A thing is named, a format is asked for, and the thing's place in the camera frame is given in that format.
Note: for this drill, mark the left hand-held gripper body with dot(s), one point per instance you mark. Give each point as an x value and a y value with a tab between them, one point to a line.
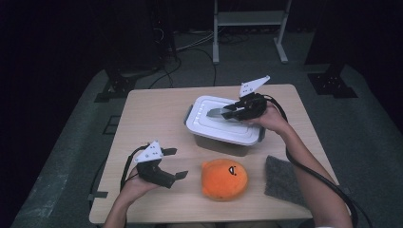
152	172

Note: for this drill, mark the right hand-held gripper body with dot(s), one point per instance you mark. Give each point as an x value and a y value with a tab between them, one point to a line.
253	106

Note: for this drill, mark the white box lid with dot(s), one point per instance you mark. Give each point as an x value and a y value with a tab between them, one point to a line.
215	126

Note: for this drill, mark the brown transparent storage box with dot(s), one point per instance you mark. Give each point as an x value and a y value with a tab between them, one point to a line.
221	148

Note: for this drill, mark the orange plush toy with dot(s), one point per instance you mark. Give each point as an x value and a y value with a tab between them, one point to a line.
221	182

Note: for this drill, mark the grey fluffy cloth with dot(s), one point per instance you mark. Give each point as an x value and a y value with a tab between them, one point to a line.
282	180

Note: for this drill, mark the person's left hand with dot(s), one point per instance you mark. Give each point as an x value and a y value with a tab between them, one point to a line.
136	188

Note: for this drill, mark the person's right hand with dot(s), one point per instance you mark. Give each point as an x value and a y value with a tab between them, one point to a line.
272	122

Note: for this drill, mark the black tape strip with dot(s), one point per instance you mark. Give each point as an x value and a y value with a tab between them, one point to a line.
98	195

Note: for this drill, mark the black stand base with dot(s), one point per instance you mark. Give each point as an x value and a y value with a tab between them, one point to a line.
118	87
332	85

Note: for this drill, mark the white metal stand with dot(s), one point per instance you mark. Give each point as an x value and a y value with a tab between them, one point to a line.
247	18

